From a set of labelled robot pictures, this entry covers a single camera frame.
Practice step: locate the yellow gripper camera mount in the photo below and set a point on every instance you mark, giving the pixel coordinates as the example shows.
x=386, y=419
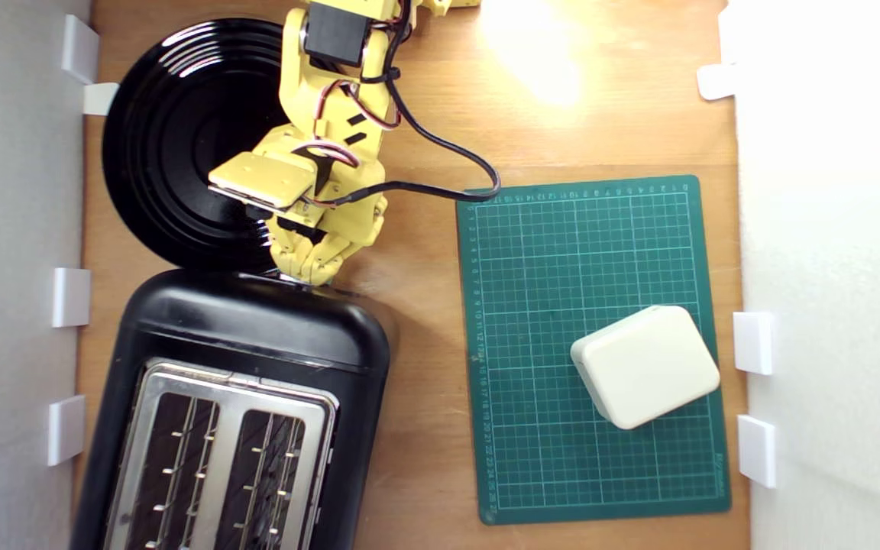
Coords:
x=264, y=179

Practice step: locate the black two-slot toaster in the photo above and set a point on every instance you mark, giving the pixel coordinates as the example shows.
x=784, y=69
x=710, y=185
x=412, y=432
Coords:
x=257, y=328

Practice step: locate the green cutting mat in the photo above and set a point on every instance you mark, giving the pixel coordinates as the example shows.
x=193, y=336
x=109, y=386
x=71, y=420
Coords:
x=547, y=252

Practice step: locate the white rounded block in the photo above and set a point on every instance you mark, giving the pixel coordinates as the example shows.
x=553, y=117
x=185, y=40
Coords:
x=646, y=367

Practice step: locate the black round plate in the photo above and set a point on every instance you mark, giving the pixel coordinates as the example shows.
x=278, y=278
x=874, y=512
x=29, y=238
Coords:
x=173, y=145

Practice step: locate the white wall clip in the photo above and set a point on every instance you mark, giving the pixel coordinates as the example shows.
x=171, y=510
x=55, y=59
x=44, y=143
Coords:
x=757, y=451
x=71, y=296
x=716, y=81
x=753, y=342
x=100, y=98
x=79, y=47
x=66, y=429

